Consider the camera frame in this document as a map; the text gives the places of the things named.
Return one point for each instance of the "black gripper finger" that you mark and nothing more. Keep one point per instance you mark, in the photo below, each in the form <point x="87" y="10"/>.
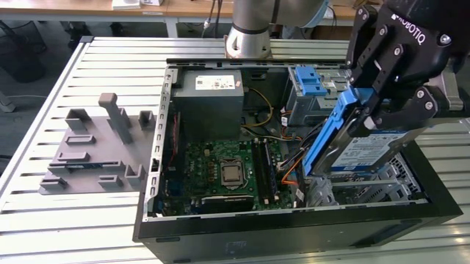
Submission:
<point x="384" y="55"/>
<point x="414" y="115"/>

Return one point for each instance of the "hard disk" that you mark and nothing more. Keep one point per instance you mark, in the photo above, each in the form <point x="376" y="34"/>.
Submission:
<point x="367" y="156"/>

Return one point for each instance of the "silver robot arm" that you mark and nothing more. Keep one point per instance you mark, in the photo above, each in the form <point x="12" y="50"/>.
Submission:
<point x="250" y="13"/>

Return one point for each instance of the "grey disk bay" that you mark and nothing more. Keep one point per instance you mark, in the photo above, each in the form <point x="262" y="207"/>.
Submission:
<point x="323" y="192"/>

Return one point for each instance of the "blue plastic drive latch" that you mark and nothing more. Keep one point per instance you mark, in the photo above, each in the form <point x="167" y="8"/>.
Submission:
<point x="310" y="88"/>

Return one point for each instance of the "grey metal drive cage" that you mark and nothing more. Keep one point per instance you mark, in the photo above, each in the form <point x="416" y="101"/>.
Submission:
<point x="304" y="110"/>

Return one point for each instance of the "RAM stick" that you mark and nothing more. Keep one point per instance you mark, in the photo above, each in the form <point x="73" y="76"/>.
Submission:
<point x="84" y="165"/>
<point x="272" y="178"/>

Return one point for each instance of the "green motherboard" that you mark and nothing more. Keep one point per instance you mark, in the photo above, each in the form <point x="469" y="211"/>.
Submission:
<point x="235" y="149"/>

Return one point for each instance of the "CPU socket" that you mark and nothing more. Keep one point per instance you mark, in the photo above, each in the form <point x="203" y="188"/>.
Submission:
<point x="231" y="160"/>

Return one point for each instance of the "grey power supply unit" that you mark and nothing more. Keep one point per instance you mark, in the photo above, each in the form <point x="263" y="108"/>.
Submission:
<point x="208" y="115"/>

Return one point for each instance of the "silver CPU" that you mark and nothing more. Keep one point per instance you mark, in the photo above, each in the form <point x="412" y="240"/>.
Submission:
<point x="231" y="173"/>

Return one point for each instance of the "black graphics card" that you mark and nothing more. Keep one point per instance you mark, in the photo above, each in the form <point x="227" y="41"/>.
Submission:
<point x="227" y="204"/>

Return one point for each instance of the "black open PC case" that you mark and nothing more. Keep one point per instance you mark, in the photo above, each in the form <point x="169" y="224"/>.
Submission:
<point x="256" y="239"/>

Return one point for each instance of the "small white box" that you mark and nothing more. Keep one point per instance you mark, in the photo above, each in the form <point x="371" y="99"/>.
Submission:
<point x="152" y="2"/>

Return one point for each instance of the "large white box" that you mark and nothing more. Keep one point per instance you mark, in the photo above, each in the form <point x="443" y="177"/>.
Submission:
<point x="125" y="5"/>

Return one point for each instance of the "grey parts rack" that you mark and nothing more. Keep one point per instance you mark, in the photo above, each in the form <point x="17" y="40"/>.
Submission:
<point x="105" y="148"/>

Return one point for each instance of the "wooden desk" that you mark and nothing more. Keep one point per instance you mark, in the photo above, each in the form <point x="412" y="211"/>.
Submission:
<point x="73" y="8"/>

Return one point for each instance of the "black mesh bin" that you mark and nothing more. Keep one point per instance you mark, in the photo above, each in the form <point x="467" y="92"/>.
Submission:
<point x="25" y="55"/>

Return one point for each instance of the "grey stand foot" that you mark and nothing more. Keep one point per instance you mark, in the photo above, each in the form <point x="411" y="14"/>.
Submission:
<point x="5" y="104"/>

